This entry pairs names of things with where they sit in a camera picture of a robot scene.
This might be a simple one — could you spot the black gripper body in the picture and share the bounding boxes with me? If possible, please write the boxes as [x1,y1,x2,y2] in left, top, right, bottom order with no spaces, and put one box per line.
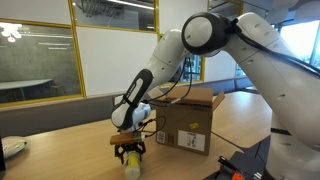
[114,142,147,157]

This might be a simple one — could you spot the brown cardboard box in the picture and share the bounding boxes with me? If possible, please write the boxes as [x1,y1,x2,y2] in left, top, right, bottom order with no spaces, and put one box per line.
[146,85,226,157]

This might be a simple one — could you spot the gray upholstered bench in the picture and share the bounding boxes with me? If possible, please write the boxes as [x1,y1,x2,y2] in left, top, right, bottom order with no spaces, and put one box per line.
[0,76,264,139]

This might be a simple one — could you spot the black clamp tool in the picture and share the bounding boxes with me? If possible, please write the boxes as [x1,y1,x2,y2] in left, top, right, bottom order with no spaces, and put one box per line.
[217,155,242,172]

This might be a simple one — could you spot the wooden stool behind glass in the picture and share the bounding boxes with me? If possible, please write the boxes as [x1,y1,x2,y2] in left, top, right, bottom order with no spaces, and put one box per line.
[49,84,66,98]

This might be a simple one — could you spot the dark gray base platform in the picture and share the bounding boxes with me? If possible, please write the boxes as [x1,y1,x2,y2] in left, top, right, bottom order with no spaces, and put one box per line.
[203,150,268,180]

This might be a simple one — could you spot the long table behind glass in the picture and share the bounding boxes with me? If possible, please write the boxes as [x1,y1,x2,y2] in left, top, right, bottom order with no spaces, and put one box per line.
[0,78,54,101]

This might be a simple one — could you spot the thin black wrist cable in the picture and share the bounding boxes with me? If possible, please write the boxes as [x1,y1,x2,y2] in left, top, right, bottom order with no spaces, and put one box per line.
[134,115,167,139]

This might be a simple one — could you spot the long black arm cable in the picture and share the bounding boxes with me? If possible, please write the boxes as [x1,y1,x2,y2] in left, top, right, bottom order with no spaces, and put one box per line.
[141,55,194,108]

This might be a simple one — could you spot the yellow window frame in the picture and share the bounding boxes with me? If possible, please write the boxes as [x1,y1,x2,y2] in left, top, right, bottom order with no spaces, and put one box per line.
[0,0,245,110]

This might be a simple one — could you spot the thick black shoulder cable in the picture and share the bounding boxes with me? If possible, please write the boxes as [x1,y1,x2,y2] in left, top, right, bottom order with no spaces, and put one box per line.
[229,18,320,76]

